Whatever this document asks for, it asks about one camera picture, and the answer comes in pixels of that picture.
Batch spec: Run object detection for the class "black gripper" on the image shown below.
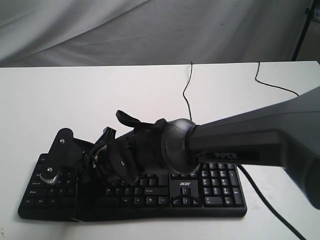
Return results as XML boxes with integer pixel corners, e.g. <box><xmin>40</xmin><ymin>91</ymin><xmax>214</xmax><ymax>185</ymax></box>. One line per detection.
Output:
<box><xmin>39</xmin><ymin>127</ymin><xmax>117</xmax><ymax>222</ymax></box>

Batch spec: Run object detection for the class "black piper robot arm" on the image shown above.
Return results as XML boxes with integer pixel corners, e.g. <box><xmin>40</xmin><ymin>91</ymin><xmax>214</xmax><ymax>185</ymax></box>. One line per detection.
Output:
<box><xmin>40</xmin><ymin>88</ymin><xmax>320</xmax><ymax>209</ymax></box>

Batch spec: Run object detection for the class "black acer keyboard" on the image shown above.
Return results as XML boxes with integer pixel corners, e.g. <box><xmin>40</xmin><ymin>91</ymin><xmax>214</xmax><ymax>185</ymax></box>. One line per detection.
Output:
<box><xmin>17</xmin><ymin>153</ymin><xmax>247</xmax><ymax>222</ymax></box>

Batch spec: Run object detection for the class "grey backdrop cloth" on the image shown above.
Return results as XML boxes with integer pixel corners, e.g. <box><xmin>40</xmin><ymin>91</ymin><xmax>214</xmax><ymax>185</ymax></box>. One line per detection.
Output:
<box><xmin>0</xmin><ymin>0</ymin><xmax>312</xmax><ymax>67</ymax></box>

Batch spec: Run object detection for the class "black tripod stand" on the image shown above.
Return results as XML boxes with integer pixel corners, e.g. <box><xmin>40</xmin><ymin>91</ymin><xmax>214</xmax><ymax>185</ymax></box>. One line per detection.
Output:
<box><xmin>291</xmin><ymin>0</ymin><xmax>317</xmax><ymax>62</ymax></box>

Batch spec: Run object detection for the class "black keyboard usb cable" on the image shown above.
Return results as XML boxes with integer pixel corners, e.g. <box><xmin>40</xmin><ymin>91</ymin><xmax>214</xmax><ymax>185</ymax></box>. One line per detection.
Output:
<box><xmin>183</xmin><ymin>61</ymin><xmax>300</xmax><ymax>121</ymax></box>

